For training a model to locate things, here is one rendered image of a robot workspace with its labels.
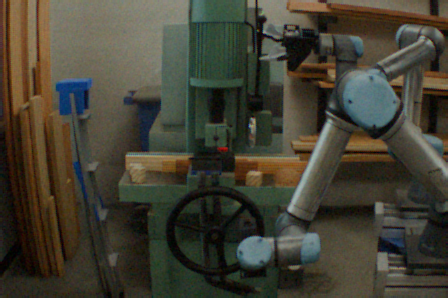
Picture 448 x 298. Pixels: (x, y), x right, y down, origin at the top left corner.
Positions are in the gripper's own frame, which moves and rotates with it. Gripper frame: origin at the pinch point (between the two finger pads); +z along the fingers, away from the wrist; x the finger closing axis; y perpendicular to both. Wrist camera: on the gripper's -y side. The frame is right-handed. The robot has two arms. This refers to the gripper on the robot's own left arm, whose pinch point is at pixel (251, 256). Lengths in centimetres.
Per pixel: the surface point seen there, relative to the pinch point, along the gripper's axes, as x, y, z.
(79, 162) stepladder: -75, -53, 77
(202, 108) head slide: -13, -55, 25
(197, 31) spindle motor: -13, -72, -1
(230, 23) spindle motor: -2, -73, -3
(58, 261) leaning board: -108, -11, 137
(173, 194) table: -23.2, -22.7, 14.2
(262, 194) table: 4.7, -21.3, 15.5
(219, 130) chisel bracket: -7.7, -43.4, 16.1
